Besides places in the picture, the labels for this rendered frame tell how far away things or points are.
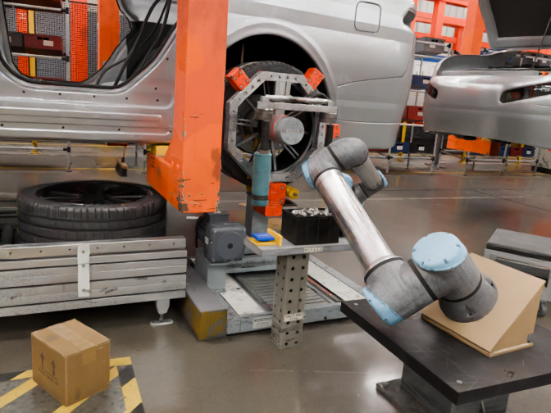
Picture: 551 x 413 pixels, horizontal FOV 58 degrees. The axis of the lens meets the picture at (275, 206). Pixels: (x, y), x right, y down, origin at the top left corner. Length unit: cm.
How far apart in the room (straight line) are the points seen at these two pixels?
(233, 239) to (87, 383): 90
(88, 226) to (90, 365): 64
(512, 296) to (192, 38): 142
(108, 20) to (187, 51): 277
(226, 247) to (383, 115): 130
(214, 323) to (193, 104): 89
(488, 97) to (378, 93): 176
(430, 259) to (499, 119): 308
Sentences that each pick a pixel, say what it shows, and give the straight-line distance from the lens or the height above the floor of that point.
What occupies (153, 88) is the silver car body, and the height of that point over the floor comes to 100.
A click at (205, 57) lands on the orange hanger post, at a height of 113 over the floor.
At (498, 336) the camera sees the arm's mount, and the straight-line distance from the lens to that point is 170.
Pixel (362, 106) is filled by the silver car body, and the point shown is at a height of 99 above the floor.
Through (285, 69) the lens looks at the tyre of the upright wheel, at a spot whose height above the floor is 114.
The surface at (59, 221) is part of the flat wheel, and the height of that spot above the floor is 44.
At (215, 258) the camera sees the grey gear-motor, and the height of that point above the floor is 26.
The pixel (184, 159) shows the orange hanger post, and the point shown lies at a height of 74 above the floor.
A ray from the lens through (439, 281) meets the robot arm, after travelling 161.
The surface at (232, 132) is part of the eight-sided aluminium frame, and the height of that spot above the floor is 82.
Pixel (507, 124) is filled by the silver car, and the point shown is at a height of 92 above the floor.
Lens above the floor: 102
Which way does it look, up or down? 13 degrees down
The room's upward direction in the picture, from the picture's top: 4 degrees clockwise
